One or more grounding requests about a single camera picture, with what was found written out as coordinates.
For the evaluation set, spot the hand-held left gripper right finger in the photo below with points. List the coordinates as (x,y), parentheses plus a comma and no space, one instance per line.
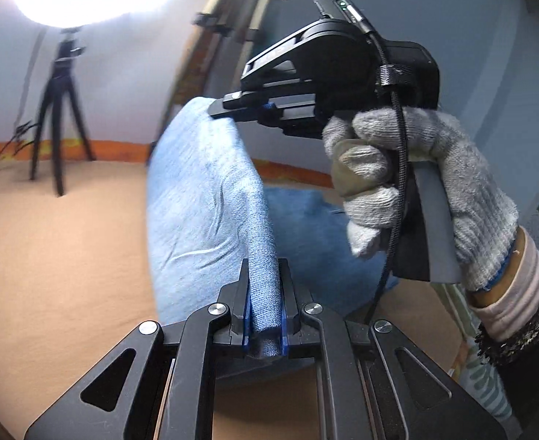
(285,330)

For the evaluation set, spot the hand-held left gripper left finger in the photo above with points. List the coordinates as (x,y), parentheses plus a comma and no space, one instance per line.
(246,325)

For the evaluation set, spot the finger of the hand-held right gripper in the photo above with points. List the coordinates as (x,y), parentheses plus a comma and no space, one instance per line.
(251,101)
(297,123)

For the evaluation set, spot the light blue denim pants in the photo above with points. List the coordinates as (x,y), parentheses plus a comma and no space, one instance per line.
(196,201)

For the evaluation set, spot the person's right forearm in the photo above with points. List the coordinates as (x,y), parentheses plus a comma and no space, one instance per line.
(517,302)

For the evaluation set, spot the person's right hand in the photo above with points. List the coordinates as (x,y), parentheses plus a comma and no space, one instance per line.
(462,192)

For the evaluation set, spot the black light tripod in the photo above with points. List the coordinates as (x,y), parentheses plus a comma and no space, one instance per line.
(58,101)

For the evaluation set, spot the green patterned cloth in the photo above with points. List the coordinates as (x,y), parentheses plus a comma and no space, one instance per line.
(480,376)

